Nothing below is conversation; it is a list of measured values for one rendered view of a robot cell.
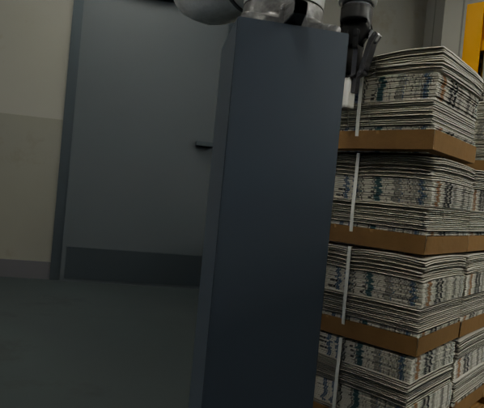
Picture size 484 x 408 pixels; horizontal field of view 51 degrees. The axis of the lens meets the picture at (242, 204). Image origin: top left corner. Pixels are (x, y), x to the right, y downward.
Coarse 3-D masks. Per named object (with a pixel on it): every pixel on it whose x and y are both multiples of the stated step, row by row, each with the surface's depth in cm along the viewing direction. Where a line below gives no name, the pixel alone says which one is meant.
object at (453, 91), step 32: (384, 64) 118; (416, 64) 112; (448, 64) 111; (384, 96) 117; (416, 96) 112; (448, 96) 114; (480, 96) 129; (384, 128) 117; (416, 128) 112; (448, 128) 117
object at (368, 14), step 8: (344, 8) 116; (352, 8) 114; (360, 8) 114; (368, 8) 114; (344, 16) 116; (352, 16) 114; (360, 16) 114; (368, 16) 115; (344, 24) 118; (352, 24) 117; (360, 24) 116; (368, 24) 115; (352, 32) 117; (360, 32) 116; (352, 40) 117; (360, 40) 116; (352, 48) 119
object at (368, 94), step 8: (376, 56) 119; (368, 72) 121; (368, 80) 120; (368, 88) 120; (368, 96) 120; (368, 104) 119; (352, 112) 122; (360, 112) 121; (368, 112) 119; (352, 120) 122; (360, 120) 121; (368, 120) 119; (352, 128) 122; (360, 128) 121; (368, 128) 119; (352, 152) 125; (360, 152) 124; (368, 152) 122
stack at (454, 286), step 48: (336, 192) 128; (384, 192) 119; (432, 192) 112; (480, 192) 141; (336, 288) 127; (384, 288) 118; (432, 288) 117; (480, 288) 144; (336, 336) 127; (480, 336) 148; (336, 384) 125; (384, 384) 116; (432, 384) 124; (480, 384) 154
